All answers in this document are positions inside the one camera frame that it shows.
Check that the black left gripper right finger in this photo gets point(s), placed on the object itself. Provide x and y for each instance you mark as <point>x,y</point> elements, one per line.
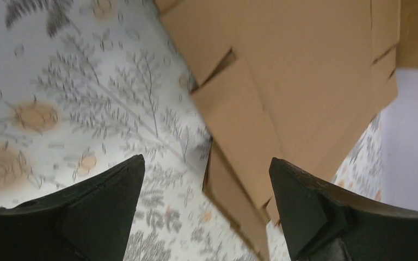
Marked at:
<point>322,221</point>

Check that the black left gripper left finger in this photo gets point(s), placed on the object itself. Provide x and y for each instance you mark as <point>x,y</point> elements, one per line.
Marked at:
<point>90,220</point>

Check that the floral patterned table mat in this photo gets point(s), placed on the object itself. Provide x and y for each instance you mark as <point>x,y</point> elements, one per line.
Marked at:
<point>86,85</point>

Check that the cardboard box sheet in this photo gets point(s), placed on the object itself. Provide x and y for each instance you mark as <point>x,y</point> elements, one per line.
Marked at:
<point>294,80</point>

